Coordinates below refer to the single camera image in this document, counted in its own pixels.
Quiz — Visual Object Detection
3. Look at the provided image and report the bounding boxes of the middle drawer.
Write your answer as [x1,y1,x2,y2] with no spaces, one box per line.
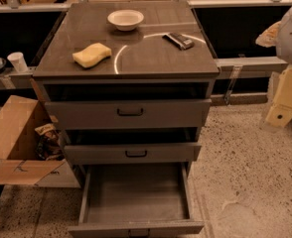
[65,143,201,165]

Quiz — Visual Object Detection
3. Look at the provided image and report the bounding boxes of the yellow sponge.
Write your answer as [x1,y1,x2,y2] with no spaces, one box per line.
[73,43,112,68]

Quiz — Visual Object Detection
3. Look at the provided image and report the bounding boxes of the white paper cup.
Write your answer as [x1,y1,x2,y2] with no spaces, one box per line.
[7,52,28,72]

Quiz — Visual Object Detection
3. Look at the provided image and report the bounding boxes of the grey drawer cabinet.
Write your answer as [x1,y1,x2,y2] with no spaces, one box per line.
[32,0,220,238]

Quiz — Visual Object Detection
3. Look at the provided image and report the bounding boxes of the open bottom drawer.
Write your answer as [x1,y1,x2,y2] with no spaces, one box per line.
[69,163,204,238]

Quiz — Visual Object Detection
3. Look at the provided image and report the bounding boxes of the top drawer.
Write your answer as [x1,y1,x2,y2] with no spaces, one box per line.
[45,99,211,130]

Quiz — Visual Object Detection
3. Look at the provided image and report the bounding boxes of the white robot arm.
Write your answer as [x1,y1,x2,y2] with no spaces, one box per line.
[255,7,292,131]

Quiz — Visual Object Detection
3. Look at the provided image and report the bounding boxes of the open cardboard box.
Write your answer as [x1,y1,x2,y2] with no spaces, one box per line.
[0,94,80,188]

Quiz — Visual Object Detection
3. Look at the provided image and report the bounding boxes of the white bowl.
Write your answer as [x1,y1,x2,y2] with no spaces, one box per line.
[107,10,144,32]

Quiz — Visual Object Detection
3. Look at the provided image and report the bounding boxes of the snack bag in box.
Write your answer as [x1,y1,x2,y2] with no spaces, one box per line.
[35,123,65,161]

